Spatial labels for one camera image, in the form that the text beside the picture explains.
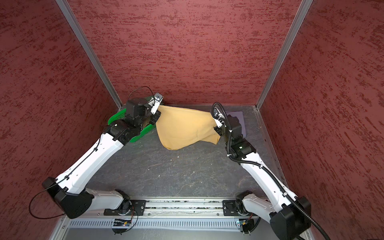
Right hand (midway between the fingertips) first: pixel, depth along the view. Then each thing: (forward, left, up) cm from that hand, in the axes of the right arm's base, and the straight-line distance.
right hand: (222, 117), depth 76 cm
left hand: (+2, +36, +6) cm, 36 cm away
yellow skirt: (-1, +25, -7) cm, 26 cm away
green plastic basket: (+23, +68, -19) cm, 74 cm away
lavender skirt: (+26, -20, -28) cm, 43 cm away
